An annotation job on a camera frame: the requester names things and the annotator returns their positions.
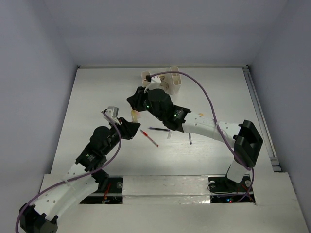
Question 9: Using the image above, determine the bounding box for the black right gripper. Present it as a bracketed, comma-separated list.
[128, 85, 164, 121]

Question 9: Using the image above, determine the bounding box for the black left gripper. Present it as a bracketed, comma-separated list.
[103, 117, 139, 155]

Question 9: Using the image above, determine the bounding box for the yellow highlighter marker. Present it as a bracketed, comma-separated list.
[131, 110, 138, 123]

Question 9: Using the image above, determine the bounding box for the patterned washi tape roll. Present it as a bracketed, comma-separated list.
[159, 75, 169, 91]

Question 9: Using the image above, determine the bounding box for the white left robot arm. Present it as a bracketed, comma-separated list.
[15, 117, 140, 233]

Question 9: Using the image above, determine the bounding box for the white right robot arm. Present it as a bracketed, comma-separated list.
[126, 87, 263, 190]

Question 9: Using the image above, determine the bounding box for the pink highlighter marker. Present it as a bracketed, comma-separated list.
[135, 111, 141, 119]

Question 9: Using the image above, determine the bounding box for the red gel pen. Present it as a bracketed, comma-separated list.
[140, 129, 159, 147]

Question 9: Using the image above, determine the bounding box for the purple gel pen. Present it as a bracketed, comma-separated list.
[148, 127, 170, 132]

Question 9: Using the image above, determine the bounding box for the white perforated organizer basket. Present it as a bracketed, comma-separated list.
[141, 66, 182, 95]

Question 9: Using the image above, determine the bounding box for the clear pen cap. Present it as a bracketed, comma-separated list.
[167, 131, 172, 139]

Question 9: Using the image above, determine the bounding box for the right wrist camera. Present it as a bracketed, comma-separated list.
[143, 75, 161, 93]

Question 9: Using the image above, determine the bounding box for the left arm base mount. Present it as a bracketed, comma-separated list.
[80, 176, 123, 204]

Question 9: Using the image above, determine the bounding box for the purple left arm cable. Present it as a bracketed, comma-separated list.
[15, 110, 122, 233]

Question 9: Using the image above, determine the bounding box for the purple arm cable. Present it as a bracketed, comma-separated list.
[15, 110, 122, 233]
[145, 72, 255, 203]

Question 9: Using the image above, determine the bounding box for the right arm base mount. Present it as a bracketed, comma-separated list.
[207, 173, 256, 204]

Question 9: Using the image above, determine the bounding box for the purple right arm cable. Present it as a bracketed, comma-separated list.
[145, 72, 255, 203]

